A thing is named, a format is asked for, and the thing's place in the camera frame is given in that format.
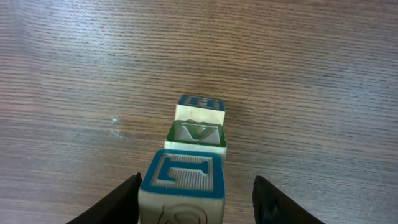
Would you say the red U letter block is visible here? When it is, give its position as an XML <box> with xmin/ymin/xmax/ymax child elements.
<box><xmin>174</xmin><ymin>94</ymin><xmax>226</xmax><ymax>126</ymax></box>

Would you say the pretzel block red side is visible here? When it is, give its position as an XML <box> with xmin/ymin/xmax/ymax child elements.
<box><xmin>138</xmin><ymin>149</ymin><xmax>225</xmax><ymax>224</ymax></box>

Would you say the red I block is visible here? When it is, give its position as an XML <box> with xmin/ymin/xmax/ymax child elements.
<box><xmin>164</xmin><ymin>120</ymin><xmax>227</xmax><ymax>162</ymax></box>

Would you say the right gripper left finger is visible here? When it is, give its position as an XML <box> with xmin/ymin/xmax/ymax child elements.
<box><xmin>67</xmin><ymin>172</ymin><xmax>142</xmax><ymax>224</ymax></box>

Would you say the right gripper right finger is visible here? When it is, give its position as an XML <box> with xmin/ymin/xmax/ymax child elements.
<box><xmin>252</xmin><ymin>175</ymin><xmax>324</xmax><ymax>224</ymax></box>

